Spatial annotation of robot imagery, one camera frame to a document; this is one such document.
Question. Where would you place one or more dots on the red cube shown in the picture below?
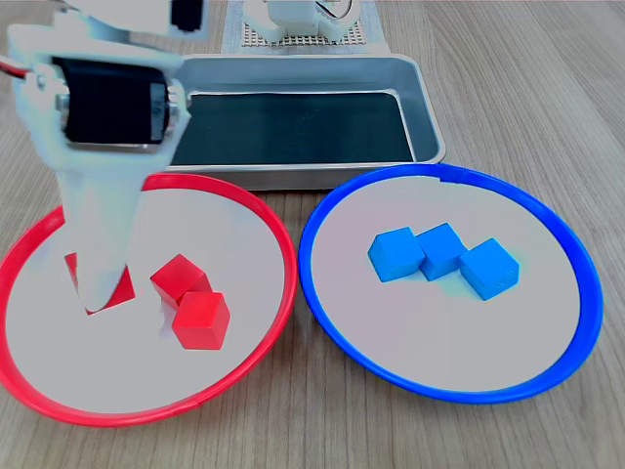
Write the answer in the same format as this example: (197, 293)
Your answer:
(176, 281)
(124, 288)
(202, 321)

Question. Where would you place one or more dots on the blue cube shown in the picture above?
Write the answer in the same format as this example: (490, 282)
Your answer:
(490, 276)
(394, 254)
(442, 251)

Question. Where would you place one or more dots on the translucent tape sheet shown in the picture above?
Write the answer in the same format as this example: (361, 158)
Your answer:
(233, 29)

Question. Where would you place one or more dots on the pale perforated plate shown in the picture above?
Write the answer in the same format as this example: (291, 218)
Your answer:
(254, 39)

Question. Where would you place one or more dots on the black tray mat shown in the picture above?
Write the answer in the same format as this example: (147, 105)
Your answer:
(293, 127)

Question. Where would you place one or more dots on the red-rimmed white plate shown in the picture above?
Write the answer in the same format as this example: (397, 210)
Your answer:
(73, 366)

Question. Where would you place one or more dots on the steel tray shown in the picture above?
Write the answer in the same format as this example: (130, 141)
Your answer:
(420, 98)

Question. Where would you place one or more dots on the blue-rimmed white plate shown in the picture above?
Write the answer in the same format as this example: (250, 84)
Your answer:
(512, 342)

